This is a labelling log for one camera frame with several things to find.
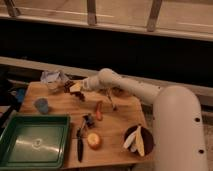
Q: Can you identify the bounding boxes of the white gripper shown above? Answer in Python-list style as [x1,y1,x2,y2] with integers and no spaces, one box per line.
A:
[69,76,100,93]

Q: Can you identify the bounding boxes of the dark purple grape bunch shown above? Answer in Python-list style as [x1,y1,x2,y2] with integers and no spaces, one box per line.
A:
[64,80,85,101]

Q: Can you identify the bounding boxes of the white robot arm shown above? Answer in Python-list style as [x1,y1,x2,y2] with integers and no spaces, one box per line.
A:
[80,68,209,171]

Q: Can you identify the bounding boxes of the metal fork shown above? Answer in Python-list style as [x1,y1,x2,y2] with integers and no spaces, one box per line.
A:
[106,89,118,111]

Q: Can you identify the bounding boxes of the small dark toy object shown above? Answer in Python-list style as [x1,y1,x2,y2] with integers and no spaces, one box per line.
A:
[83,114,94,128]

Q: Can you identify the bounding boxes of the orange carrot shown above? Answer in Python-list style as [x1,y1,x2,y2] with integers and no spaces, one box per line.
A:
[96,101,103,121]

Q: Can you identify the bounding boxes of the wooden table board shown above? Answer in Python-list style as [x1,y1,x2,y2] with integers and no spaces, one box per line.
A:
[20,82,153,170]

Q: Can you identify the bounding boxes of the blue cup on left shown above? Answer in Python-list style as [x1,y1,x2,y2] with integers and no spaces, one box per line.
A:
[34,98,49,114]

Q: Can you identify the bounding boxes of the brown bowl at back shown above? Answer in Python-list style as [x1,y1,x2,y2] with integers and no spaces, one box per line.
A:
[111,87,131,98]

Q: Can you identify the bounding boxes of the yellow orange fruit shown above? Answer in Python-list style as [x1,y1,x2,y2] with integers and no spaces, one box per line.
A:
[87,133,101,150]

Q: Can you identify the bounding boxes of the blue object at left edge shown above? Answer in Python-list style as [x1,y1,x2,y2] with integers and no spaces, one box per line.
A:
[15,88,26,103]

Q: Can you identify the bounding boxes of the black object at left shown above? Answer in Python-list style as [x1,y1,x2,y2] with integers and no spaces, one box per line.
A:
[0,65,21,129]

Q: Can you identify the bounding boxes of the green plastic tray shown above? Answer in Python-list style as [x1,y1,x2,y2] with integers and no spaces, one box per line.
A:
[0,115,70,171]

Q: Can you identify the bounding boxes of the yellow banana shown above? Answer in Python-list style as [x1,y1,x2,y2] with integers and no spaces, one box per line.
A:
[136,125,145,156]

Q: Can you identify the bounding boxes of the dark brown plate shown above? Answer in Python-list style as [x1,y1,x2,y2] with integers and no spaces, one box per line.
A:
[123,124,154,157]

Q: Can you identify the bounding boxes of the black handled knife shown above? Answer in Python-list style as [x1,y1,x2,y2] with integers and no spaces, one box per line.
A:
[76,118,86,162]

